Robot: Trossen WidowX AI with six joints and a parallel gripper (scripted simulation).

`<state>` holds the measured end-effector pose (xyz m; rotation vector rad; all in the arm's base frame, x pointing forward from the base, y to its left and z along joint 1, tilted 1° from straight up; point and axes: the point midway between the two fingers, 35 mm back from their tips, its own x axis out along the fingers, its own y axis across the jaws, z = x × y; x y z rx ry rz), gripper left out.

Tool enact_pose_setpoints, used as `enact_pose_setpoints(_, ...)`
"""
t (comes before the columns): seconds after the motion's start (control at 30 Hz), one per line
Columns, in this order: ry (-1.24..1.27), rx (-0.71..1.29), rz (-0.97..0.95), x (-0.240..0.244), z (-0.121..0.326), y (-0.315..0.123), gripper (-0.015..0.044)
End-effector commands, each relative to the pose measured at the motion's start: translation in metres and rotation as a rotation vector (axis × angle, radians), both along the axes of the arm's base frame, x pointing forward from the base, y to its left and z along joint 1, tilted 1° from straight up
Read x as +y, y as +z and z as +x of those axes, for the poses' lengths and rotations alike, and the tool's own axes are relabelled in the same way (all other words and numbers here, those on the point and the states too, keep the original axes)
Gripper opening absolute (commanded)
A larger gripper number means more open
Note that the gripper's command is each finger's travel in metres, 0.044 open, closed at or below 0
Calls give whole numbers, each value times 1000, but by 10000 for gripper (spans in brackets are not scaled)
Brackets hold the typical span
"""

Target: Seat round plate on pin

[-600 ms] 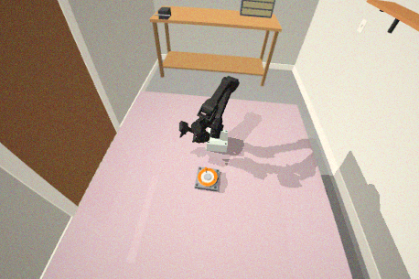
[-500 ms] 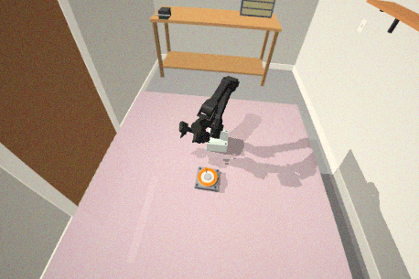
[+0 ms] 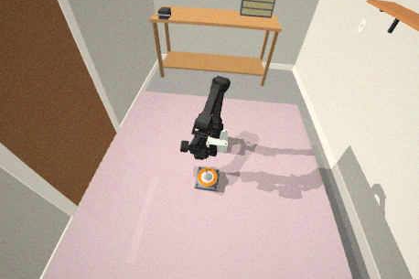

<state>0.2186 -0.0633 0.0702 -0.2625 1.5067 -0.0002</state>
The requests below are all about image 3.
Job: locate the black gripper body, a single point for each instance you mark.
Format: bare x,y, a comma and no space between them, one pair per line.
212,148

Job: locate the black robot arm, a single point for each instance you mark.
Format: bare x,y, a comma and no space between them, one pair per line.
209,122

